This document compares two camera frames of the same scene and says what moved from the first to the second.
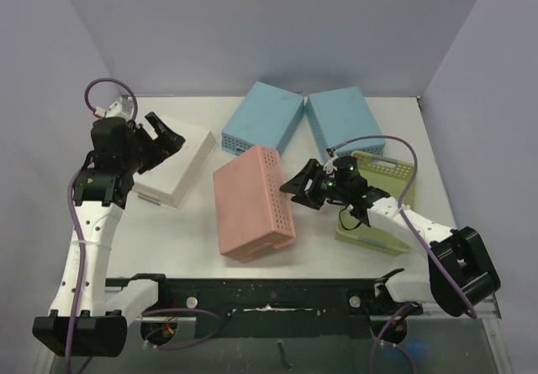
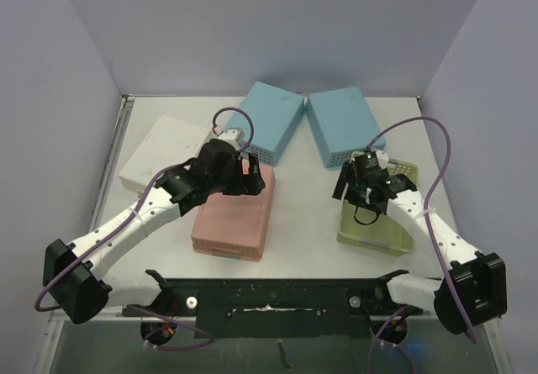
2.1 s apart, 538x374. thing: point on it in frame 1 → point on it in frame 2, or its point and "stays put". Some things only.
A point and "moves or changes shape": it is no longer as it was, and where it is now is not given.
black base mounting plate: (282, 308) stays put
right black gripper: (315, 186) → (353, 185)
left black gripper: (163, 147) → (250, 184)
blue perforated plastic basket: (343, 115) stays put
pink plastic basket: (253, 217) moves or changes shape
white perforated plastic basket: (169, 182) stays put
